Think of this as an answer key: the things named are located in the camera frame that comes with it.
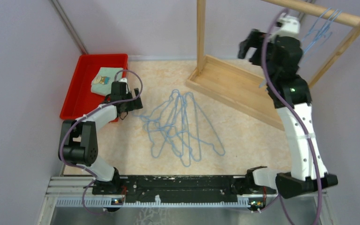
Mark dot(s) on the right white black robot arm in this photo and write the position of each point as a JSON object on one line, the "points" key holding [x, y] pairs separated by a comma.
{"points": [[292, 100]]}

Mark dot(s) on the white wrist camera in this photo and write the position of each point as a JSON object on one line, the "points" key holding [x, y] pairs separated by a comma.
{"points": [[125, 81], [290, 26]]}

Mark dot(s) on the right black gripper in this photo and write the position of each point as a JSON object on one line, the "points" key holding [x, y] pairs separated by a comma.
{"points": [[255, 39]]}

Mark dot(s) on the red plastic bin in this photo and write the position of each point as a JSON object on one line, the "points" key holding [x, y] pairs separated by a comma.
{"points": [[79, 99]]}

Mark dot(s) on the wooden hanger rack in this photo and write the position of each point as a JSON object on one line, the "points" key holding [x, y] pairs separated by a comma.
{"points": [[237, 87]]}

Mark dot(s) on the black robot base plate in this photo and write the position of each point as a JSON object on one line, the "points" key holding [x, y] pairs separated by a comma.
{"points": [[183, 188]]}

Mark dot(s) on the folded light green cloth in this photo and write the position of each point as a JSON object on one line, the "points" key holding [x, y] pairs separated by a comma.
{"points": [[102, 82]]}

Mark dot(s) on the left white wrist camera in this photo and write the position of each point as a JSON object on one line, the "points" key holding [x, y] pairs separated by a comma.
{"points": [[125, 81]]}

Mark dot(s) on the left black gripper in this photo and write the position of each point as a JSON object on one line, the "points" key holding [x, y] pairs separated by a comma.
{"points": [[135, 104]]}

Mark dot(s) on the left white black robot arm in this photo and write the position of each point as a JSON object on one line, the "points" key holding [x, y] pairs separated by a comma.
{"points": [[78, 139]]}

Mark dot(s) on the aluminium frame rail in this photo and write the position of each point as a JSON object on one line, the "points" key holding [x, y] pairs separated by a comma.
{"points": [[76, 191]]}

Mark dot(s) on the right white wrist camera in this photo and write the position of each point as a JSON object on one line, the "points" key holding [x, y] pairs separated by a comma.
{"points": [[290, 26]]}

